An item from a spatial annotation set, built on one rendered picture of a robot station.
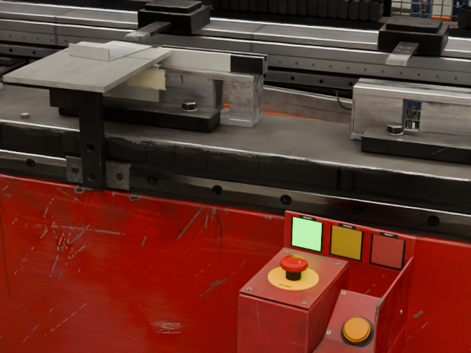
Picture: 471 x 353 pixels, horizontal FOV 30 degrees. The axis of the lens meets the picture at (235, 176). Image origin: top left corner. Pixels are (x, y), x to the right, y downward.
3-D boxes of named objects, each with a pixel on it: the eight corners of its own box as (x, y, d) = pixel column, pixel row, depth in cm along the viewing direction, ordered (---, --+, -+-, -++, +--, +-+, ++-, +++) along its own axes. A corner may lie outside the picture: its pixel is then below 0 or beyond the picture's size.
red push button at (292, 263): (274, 284, 123) (275, 261, 122) (285, 272, 127) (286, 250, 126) (301, 291, 122) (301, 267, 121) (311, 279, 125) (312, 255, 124)
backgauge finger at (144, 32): (104, 44, 168) (102, 18, 166) (158, 19, 190) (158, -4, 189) (161, 50, 164) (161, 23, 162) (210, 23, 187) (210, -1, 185)
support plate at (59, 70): (3, 81, 140) (2, 75, 140) (82, 46, 163) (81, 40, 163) (104, 92, 135) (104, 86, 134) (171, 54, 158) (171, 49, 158)
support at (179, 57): (157, 64, 160) (157, 47, 159) (159, 63, 160) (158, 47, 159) (230, 71, 156) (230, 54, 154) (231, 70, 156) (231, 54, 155)
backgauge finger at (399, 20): (360, 68, 153) (362, 40, 151) (386, 38, 176) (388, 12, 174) (430, 75, 149) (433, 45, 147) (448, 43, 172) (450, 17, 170)
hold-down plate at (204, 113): (57, 115, 162) (57, 99, 161) (72, 106, 167) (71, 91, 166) (209, 133, 153) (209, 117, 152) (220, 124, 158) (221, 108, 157)
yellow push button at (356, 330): (341, 344, 123) (338, 337, 122) (350, 320, 125) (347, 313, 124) (367, 351, 122) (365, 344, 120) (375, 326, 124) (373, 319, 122)
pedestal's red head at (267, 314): (236, 365, 125) (237, 251, 118) (282, 314, 138) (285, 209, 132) (371, 404, 117) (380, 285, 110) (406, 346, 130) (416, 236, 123)
